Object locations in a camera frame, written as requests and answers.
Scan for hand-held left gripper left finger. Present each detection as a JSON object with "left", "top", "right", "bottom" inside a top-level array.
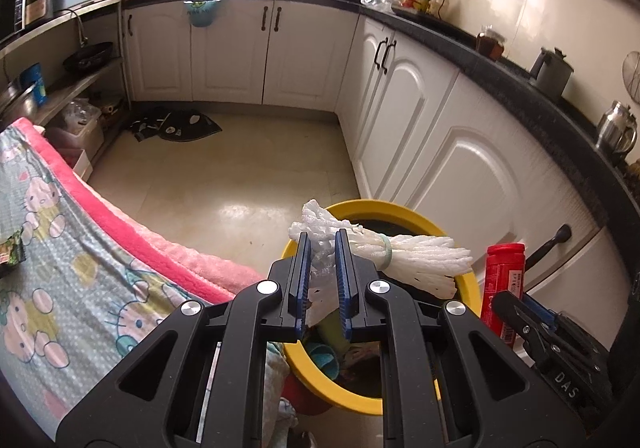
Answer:
[{"left": 56, "top": 231, "right": 313, "bottom": 448}]

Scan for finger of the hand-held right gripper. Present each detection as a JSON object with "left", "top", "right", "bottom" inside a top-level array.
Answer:
[
  {"left": 492, "top": 290, "right": 551, "bottom": 367},
  {"left": 522, "top": 295, "right": 556, "bottom": 329}
]

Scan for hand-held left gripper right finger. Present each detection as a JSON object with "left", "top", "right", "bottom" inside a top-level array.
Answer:
[{"left": 335, "top": 229, "right": 587, "bottom": 448}]

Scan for red bottle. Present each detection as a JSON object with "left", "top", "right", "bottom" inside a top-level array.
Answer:
[{"left": 486, "top": 243, "right": 527, "bottom": 348}]

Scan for yellow rimmed trash bin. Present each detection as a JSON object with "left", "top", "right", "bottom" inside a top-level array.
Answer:
[{"left": 279, "top": 199, "right": 484, "bottom": 417}]

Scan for white foam net bundle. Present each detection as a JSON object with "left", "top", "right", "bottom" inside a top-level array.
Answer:
[{"left": 288, "top": 199, "right": 474, "bottom": 329}]

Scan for pink fleece blanket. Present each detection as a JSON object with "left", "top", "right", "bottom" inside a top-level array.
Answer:
[{"left": 9, "top": 117, "right": 267, "bottom": 305}]

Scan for white kitchen cabinets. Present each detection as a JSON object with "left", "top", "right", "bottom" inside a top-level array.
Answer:
[{"left": 121, "top": 0, "right": 631, "bottom": 349}]

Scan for steel kettle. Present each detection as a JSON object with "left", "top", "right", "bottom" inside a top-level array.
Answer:
[{"left": 594, "top": 100, "right": 639, "bottom": 155}]

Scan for dark floor mat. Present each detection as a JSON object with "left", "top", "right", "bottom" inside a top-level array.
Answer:
[{"left": 124, "top": 109, "right": 223, "bottom": 143}]

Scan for printed cartoon blanket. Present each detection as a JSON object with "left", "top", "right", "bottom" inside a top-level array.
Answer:
[{"left": 0, "top": 128, "right": 238, "bottom": 411}]

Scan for grey metal pitcher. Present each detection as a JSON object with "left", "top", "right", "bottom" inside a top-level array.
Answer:
[{"left": 529, "top": 46, "right": 574, "bottom": 102}]

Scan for clear plastic storage box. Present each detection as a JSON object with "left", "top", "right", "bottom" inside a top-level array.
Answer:
[{"left": 44, "top": 99, "right": 105, "bottom": 165}]

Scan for glass jar with dark liquid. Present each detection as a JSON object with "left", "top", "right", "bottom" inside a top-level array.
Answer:
[{"left": 475, "top": 24, "right": 507, "bottom": 60}]

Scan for blue hanging basket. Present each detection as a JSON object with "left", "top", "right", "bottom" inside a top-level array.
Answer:
[{"left": 184, "top": 0, "right": 224, "bottom": 28}]

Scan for green black snack wrapper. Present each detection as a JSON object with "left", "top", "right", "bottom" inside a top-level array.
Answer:
[{"left": 0, "top": 229, "right": 27, "bottom": 279}]

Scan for black frying pan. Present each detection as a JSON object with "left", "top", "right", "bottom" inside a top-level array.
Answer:
[{"left": 63, "top": 42, "right": 115, "bottom": 74}]

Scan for blue tin can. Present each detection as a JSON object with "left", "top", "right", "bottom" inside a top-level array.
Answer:
[{"left": 19, "top": 62, "right": 49, "bottom": 107}]

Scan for metal shelf rack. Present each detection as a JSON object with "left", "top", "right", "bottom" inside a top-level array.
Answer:
[{"left": 0, "top": 0, "right": 132, "bottom": 129}]

